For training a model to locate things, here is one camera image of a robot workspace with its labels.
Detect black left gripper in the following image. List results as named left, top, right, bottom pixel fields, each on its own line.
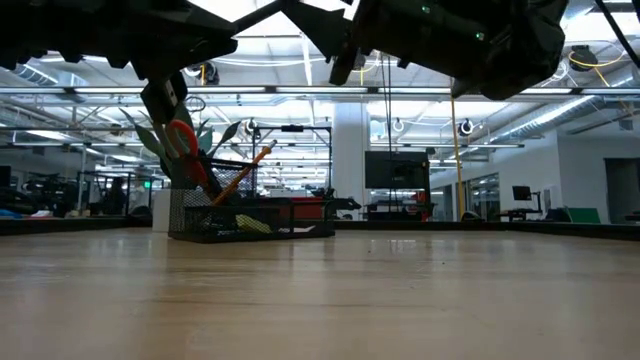
left=113, top=0, right=239, bottom=127

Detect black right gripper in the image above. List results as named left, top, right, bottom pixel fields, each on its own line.
left=231, top=0, right=407, bottom=87

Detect red handled scissors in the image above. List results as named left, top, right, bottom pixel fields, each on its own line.
left=164, top=118, right=211, bottom=190

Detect yellow wooden pencil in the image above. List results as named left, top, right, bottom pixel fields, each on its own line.
left=212, top=139, right=279, bottom=207

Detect black mesh desk organizer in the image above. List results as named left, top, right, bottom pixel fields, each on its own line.
left=167, top=155, right=336, bottom=245

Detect person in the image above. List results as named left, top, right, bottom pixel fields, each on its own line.
left=101, top=176, right=130, bottom=217

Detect green plant in white pot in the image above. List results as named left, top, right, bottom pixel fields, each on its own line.
left=119, top=102, right=242, bottom=234

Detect black background robot station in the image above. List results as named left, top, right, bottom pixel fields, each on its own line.
left=22, top=169, right=166, bottom=220

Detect black television screen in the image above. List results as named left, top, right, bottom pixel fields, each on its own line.
left=364, top=149, right=432, bottom=191

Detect red storage box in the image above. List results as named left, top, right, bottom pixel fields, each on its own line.
left=279, top=196, right=331, bottom=221

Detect green board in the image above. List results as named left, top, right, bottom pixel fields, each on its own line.
left=567, top=206, right=602, bottom=225

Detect black background camera frame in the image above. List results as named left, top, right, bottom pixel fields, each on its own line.
left=251, top=124, right=334, bottom=201

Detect black metal table frame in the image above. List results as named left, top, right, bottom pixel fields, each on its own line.
left=0, top=215, right=640, bottom=242

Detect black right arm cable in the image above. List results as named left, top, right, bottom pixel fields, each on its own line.
left=594, top=0, right=640, bottom=56

